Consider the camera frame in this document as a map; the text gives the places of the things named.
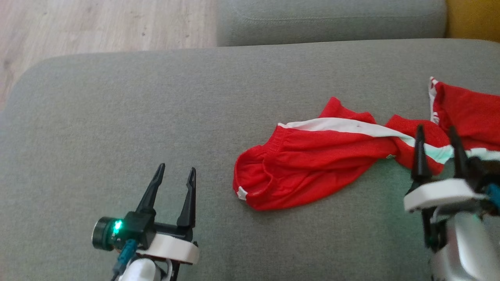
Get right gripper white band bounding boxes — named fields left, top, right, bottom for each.
left=404, top=125, right=487, bottom=250

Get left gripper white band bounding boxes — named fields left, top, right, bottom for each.
left=136, top=163, right=200, bottom=265

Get red white basketball jersey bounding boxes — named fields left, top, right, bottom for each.
left=429, top=77, right=500, bottom=161

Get red shorts with white stripe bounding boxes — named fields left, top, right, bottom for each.
left=232, top=97, right=455, bottom=211

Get grey fabric sofa seat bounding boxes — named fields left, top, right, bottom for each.
left=0, top=38, right=500, bottom=281

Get grey fabric sofa cushion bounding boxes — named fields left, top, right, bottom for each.
left=216, top=0, right=448, bottom=47

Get right cable with blue connector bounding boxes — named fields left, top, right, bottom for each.
left=486, top=183, right=500, bottom=207

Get cable with blue connector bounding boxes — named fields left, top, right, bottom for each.
left=486, top=183, right=500, bottom=207
left=111, top=239, right=138, bottom=281

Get left cable with blue connector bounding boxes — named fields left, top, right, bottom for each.
left=111, top=239, right=138, bottom=281

